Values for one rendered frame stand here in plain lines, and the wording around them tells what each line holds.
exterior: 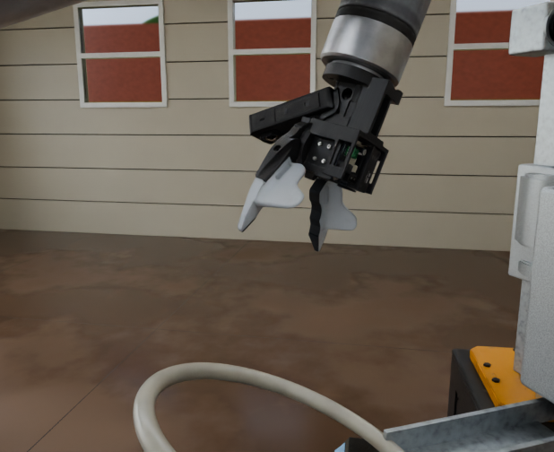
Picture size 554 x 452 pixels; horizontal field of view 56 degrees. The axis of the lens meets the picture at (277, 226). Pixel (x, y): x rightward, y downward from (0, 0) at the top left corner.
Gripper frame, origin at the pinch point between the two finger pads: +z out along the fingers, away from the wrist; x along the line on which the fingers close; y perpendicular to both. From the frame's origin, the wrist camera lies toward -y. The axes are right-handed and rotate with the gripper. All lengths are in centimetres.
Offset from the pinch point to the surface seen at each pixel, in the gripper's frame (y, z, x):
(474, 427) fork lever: 15, 23, 60
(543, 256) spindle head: 14, -12, 64
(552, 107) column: -14, -65, 136
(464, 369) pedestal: -16, 33, 170
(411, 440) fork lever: 9, 28, 49
